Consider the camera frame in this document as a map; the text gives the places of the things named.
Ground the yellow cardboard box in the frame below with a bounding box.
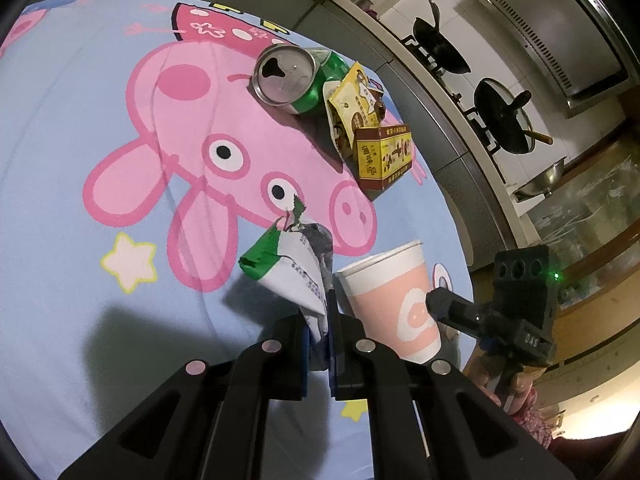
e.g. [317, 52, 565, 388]
[352, 124, 416, 192]

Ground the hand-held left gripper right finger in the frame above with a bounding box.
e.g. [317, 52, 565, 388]
[326, 290, 575, 480]

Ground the gas stove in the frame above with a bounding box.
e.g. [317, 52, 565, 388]
[400, 35, 511, 186]

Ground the person's right hand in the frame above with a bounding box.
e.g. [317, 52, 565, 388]
[462, 342, 538, 416]

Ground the patterned glass door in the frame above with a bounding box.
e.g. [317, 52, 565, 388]
[520, 140, 640, 411]

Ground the person's right forearm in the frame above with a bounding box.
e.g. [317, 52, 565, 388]
[520, 400, 566, 451]

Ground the green drink can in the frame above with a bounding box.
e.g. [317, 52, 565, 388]
[251, 44, 352, 117]

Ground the yellow snack packet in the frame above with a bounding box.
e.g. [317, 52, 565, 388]
[324, 61, 383, 158]

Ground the steel range hood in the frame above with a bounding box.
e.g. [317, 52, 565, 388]
[470, 0, 631, 118]

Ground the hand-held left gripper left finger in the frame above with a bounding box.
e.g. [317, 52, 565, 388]
[57, 315, 311, 480]

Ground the black wok with wooden handle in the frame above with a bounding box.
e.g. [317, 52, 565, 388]
[472, 77, 553, 156]

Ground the printed cartoon pig blanket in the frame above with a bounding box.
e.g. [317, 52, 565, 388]
[0, 0, 471, 480]

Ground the black frying pan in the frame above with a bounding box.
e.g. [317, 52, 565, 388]
[412, 0, 472, 75]

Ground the pink and white paper cup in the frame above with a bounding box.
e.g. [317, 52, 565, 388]
[336, 240, 443, 365]

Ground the glass wok lid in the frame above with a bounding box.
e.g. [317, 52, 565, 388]
[474, 78, 536, 155]

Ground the green and white foil wrapper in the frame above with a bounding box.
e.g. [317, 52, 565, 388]
[239, 197, 335, 346]

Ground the steel wok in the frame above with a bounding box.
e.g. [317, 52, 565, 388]
[512, 156, 568, 201]

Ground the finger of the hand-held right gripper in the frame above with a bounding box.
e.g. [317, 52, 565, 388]
[425, 287, 493, 336]

